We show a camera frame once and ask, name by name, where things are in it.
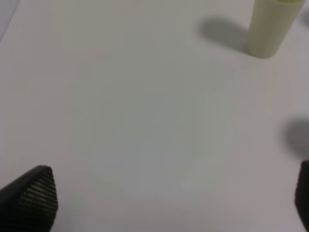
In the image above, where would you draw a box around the pale yellow plastic cup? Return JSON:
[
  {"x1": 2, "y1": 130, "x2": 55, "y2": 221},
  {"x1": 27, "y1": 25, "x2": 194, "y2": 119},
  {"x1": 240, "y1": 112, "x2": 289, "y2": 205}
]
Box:
[{"x1": 247, "y1": 0, "x2": 305, "y2": 58}]

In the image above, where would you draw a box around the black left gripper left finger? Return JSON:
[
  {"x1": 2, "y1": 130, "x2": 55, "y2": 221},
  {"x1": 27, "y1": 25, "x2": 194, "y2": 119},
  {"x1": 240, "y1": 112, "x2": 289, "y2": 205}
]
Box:
[{"x1": 0, "y1": 165, "x2": 58, "y2": 232}]

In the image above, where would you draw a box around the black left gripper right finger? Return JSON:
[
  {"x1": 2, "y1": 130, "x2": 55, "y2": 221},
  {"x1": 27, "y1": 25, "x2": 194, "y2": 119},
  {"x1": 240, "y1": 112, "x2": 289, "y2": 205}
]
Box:
[{"x1": 295, "y1": 160, "x2": 309, "y2": 232}]

